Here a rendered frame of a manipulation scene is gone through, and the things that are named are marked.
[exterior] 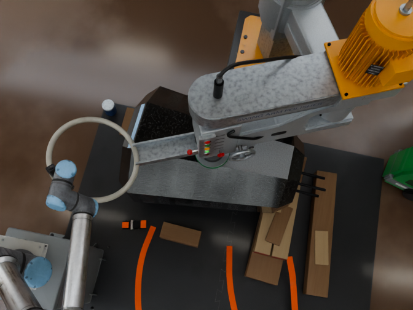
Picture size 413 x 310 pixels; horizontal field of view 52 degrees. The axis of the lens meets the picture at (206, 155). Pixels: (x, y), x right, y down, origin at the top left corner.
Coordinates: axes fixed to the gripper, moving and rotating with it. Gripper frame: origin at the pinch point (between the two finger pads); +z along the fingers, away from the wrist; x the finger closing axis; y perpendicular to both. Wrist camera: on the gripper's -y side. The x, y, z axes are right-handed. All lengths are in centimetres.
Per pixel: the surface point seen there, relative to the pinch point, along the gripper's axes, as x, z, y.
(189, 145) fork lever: 68, -17, 26
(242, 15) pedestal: 176, -9, -27
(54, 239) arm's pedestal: -11.4, 37.6, 17.4
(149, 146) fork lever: 52, -9, 12
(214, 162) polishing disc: 82, -4, 42
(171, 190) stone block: 62, 29, 39
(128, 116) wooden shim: 105, 95, -34
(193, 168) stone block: 75, 10, 37
